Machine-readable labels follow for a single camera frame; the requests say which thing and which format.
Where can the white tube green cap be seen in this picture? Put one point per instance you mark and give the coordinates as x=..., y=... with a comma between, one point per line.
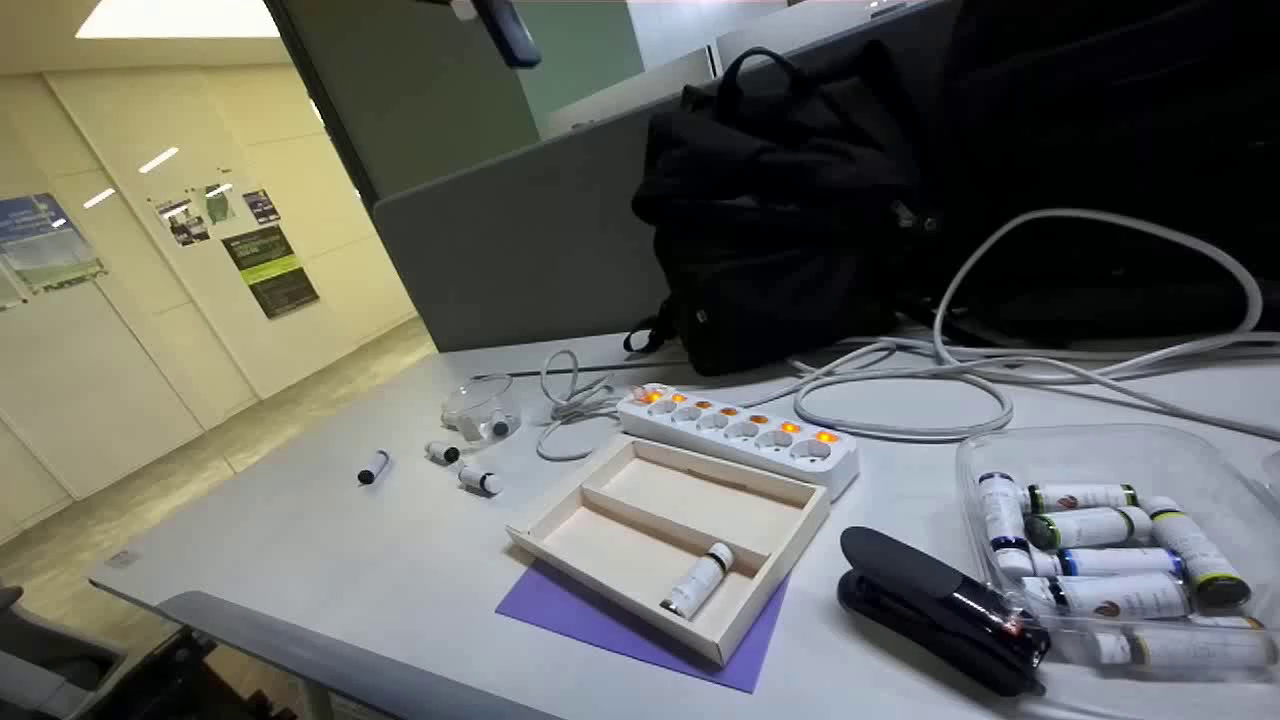
x=1213, y=577

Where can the white tube black cap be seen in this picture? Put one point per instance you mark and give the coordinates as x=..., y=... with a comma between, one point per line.
x=372, y=469

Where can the white tube in bowl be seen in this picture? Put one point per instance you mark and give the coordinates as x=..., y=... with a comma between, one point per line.
x=494, y=428

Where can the wooden divided tray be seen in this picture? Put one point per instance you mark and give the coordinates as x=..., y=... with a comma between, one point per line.
x=641, y=513

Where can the white tube in container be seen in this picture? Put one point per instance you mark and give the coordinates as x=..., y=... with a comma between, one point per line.
x=1109, y=597
x=1118, y=563
x=1005, y=521
x=1088, y=531
x=1171, y=649
x=1071, y=497

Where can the small white tube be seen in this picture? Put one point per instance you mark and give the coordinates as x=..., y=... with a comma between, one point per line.
x=478, y=479
x=443, y=452

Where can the purple paper sheet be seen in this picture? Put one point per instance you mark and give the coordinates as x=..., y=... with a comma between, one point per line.
x=556, y=606

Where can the white extension cord power strip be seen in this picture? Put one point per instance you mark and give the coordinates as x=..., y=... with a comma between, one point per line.
x=741, y=432

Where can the black backpack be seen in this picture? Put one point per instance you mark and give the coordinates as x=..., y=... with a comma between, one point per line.
x=781, y=204

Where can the clear plastic container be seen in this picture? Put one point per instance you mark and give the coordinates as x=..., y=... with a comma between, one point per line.
x=1158, y=460

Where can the small clear glass bowl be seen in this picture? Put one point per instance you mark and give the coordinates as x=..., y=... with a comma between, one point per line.
x=478, y=400

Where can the white tube in tray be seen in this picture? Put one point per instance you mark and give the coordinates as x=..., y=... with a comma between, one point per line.
x=691, y=595

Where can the grey desk partition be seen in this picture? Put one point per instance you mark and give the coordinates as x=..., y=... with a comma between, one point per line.
x=530, y=247

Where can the black stapler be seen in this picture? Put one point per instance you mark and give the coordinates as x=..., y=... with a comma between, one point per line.
x=940, y=611

